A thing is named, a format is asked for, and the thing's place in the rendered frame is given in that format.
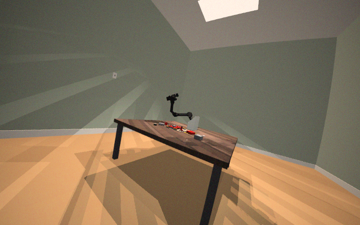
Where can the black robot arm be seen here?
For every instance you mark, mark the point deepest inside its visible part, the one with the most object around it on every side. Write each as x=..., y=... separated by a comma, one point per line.
x=172, y=99

